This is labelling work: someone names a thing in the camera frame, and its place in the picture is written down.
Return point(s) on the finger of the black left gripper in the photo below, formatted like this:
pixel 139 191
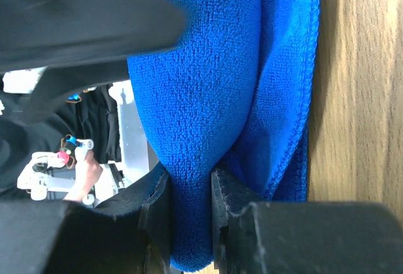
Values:
pixel 80 44

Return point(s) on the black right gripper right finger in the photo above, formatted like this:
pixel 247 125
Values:
pixel 251 235

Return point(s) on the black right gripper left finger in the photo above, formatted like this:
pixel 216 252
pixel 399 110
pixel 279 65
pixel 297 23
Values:
pixel 128 233

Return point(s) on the blue towel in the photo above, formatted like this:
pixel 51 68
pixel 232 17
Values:
pixel 236 90

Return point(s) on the operator's bare hand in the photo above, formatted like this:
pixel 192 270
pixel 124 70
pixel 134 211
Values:
pixel 88 172

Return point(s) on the white teleoperation leader device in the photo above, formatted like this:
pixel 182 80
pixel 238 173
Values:
pixel 38 176

